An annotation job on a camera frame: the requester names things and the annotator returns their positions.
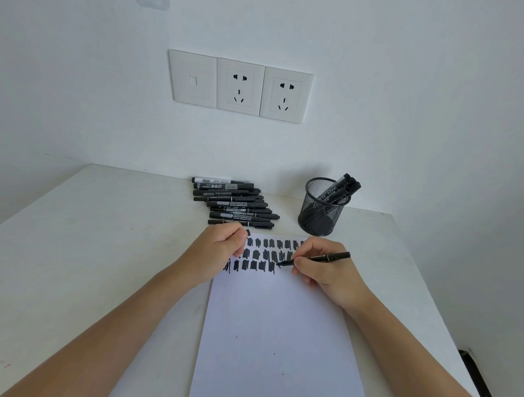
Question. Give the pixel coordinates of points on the person's right forearm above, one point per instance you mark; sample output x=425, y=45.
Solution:
x=409, y=351

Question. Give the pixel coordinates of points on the black mesh pen holder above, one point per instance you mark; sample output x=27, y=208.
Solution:
x=321, y=212

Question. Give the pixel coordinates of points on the person's left thumb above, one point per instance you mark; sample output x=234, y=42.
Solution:
x=236, y=250

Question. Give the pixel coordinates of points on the black floor strip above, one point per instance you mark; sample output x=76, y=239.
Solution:
x=475, y=372

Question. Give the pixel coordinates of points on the white paper sheet with scribbles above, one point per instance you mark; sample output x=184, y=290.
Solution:
x=270, y=327

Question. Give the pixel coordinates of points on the person's right thumb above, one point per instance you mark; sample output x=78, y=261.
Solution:
x=302, y=266

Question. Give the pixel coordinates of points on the white wall power socket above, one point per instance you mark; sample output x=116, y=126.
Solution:
x=285, y=95
x=240, y=86

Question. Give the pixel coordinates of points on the black marker pen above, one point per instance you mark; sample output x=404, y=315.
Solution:
x=348, y=189
x=342, y=182
x=340, y=196
x=336, y=256

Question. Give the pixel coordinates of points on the person's left forearm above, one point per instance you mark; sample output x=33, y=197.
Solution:
x=102, y=339

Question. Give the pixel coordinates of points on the row of black markers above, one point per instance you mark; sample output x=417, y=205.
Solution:
x=233, y=202

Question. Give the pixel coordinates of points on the person's right hand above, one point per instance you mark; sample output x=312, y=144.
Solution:
x=333, y=278

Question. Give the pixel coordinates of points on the person's left hand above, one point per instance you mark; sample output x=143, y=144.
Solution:
x=208, y=253

